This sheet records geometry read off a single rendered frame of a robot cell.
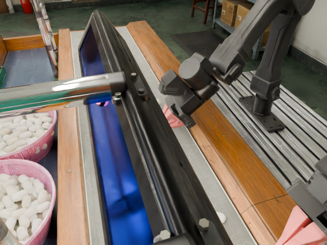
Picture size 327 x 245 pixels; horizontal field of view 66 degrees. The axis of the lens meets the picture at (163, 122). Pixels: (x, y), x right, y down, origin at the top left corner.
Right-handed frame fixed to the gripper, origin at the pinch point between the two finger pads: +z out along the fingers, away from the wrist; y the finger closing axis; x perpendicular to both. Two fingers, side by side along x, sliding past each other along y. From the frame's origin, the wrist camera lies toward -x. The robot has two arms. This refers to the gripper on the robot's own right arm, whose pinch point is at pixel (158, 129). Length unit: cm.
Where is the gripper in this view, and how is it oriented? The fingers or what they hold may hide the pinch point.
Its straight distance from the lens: 71.1
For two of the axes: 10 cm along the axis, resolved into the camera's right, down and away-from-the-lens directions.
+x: 6.2, 4.7, 6.3
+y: 3.0, 6.0, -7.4
